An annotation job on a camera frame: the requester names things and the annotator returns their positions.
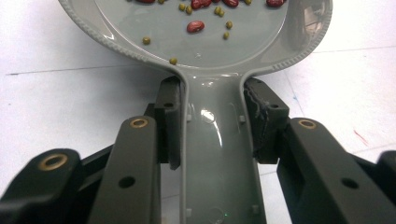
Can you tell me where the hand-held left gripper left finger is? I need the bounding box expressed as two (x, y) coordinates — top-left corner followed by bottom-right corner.
(88, 75), (183, 224)

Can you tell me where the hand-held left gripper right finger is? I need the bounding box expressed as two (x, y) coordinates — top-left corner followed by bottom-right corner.
(243, 77), (396, 224)

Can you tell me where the grey dustpan with orange edge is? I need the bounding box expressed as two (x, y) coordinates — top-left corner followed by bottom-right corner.
(57, 0), (333, 224)

